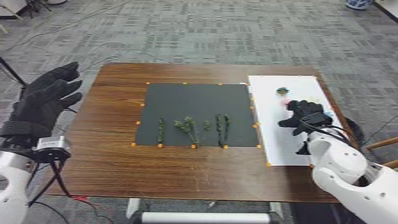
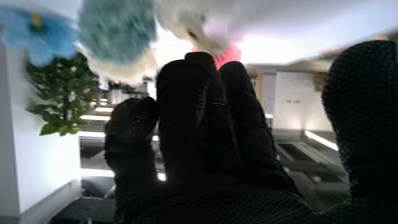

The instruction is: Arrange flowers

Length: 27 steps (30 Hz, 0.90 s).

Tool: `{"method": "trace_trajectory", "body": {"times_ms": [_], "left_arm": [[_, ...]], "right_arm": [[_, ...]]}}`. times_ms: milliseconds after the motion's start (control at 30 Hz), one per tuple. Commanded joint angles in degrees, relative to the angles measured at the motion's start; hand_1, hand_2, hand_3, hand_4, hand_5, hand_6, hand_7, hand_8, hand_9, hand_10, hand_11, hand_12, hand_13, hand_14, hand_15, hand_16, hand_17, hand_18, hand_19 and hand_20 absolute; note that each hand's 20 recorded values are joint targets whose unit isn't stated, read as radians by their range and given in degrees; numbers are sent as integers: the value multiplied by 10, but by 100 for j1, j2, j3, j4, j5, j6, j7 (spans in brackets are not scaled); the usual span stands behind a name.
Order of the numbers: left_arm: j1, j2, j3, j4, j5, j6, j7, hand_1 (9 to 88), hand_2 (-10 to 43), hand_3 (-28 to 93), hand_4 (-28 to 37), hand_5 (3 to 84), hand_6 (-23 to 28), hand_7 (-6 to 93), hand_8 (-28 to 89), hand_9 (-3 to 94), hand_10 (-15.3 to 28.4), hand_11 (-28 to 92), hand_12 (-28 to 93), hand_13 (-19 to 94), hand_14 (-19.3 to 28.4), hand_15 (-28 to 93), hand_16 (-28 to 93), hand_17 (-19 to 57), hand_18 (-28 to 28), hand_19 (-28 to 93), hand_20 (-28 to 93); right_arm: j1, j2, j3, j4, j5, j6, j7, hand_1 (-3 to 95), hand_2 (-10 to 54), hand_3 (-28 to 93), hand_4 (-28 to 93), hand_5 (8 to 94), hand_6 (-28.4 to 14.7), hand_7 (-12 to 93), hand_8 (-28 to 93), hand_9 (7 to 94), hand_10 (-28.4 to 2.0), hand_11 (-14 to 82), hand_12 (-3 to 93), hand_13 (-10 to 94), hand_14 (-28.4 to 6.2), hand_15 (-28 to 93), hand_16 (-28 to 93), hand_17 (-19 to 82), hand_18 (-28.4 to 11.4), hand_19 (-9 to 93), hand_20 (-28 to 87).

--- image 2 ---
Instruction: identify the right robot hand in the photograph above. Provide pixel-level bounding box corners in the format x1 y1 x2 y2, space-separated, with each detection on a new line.
102 39 398 224

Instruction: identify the green potted plant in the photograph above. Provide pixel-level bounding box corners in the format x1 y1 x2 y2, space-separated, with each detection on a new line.
22 53 101 137

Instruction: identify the pink flower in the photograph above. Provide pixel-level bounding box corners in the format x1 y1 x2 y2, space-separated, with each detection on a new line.
191 41 243 69

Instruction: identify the pale green flower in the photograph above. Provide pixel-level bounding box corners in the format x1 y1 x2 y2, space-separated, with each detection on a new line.
154 0 236 54

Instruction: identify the teal flower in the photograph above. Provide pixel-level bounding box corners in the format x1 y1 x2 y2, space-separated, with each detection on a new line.
76 0 157 66

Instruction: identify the blue flower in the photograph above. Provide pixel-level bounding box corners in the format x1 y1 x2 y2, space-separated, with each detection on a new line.
0 7 79 67

